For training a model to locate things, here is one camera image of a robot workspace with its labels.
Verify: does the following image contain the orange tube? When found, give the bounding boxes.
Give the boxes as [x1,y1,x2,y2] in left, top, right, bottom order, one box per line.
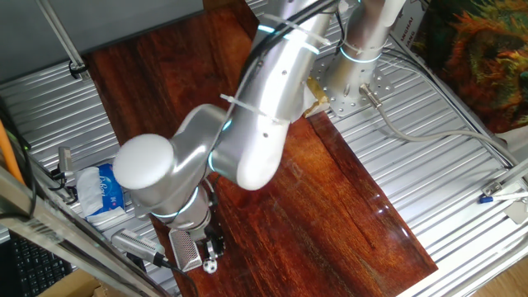
[0,119,25,185]

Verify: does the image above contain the small metal angle bracket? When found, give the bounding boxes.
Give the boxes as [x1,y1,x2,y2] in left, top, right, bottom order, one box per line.
[480,158,528,197]

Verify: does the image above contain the colourful painted poster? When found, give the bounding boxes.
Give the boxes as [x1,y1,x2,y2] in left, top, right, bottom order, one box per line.
[412,0,528,134]

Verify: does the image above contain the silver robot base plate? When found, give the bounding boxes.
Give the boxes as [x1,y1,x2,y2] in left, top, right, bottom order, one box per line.
[311,53,395,119]

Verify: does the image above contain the black hanging cable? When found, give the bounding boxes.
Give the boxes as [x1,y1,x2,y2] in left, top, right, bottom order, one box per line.
[0,97,39,222]

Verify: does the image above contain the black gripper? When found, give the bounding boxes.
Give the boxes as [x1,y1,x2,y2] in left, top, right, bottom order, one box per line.
[190,224,227,262]

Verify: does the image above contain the grey camera with black cables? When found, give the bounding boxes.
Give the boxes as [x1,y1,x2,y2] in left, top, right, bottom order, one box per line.
[49,145,79,203]

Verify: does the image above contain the white card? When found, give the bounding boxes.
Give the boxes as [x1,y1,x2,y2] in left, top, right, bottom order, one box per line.
[503,200,528,226]

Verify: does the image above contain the red-brown wooden board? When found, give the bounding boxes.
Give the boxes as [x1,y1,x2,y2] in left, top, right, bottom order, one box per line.
[84,3,439,297]

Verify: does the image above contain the aluminium frame bar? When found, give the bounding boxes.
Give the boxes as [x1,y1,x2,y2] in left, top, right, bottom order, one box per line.
[0,164,172,297]

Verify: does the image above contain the blue tissue pack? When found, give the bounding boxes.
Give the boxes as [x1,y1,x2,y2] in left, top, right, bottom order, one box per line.
[75,163,127,219]

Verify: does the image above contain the blue tipped white pen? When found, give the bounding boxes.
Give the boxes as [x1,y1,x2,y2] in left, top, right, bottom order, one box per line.
[478,191,528,205]

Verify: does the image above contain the gold tissue pack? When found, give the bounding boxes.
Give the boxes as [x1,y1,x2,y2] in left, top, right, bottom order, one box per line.
[303,76,331,120]

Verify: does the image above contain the white printed sign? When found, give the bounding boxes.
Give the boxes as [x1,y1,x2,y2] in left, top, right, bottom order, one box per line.
[389,6,428,49]

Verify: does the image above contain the black camera cable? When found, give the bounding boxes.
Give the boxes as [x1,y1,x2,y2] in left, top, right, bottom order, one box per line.
[158,257,200,297]

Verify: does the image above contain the thin aluminium rod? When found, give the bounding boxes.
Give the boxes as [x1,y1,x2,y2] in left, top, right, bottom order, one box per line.
[35,0,91,80]

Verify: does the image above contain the white mesh mini goal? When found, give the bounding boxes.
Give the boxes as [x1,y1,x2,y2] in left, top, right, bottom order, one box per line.
[168,229,204,272]

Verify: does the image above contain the thick grey base cable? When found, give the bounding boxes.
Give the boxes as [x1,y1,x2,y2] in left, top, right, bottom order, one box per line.
[358,83,528,166]

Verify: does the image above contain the black keyboard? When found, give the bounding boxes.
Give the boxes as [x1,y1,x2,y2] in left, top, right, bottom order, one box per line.
[7,233,75,297]

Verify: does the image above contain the brown cardboard box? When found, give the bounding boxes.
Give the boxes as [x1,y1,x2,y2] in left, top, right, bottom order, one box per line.
[36,267,112,297]

